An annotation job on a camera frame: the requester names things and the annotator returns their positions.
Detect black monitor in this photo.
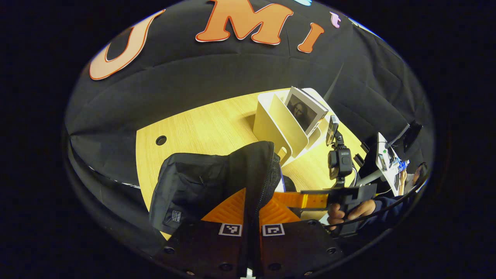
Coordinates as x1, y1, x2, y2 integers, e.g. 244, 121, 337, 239
401, 120, 424, 153

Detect white bookshelf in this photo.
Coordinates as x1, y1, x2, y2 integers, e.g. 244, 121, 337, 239
253, 87, 338, 167

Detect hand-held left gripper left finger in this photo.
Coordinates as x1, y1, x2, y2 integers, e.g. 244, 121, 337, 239
157, 188, 247, 278

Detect white portrait cover book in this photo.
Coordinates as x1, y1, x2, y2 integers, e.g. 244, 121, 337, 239
285, 86, 329, 137

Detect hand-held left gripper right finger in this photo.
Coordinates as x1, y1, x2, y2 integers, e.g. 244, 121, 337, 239
259, 200, 344, 278

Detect dark grey schoolbag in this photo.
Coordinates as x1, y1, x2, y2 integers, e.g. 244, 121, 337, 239
149, 141, 299, 243

